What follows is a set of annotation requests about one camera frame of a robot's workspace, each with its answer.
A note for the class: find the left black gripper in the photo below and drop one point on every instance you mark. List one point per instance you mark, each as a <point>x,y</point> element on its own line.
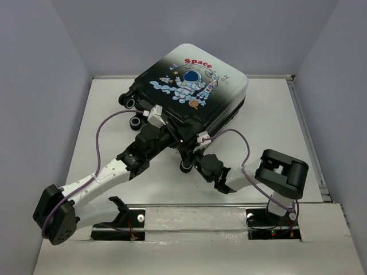
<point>177,136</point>

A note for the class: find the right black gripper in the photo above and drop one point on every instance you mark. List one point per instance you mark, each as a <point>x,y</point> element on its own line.
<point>201,151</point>

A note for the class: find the black suitcase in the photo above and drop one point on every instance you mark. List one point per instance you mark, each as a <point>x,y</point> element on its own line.
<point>197,92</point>

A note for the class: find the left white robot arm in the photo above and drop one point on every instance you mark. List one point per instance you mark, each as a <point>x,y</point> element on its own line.
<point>58,211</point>

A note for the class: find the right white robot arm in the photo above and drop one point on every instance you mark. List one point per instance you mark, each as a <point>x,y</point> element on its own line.
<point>278,177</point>

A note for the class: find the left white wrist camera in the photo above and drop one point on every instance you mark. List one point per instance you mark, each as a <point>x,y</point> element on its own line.
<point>154,116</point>

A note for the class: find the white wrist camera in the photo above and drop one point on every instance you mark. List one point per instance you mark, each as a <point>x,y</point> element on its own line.
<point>154,116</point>
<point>203,140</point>

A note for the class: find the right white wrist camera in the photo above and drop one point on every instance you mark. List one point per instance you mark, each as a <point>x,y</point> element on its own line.
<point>203,140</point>

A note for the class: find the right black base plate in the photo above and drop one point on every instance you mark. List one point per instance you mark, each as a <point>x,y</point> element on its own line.
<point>263,225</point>

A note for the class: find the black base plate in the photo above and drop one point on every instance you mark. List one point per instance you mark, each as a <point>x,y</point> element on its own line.
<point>126,227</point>
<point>263,225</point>

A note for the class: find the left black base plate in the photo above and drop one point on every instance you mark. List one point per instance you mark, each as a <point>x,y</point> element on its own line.
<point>126,227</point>

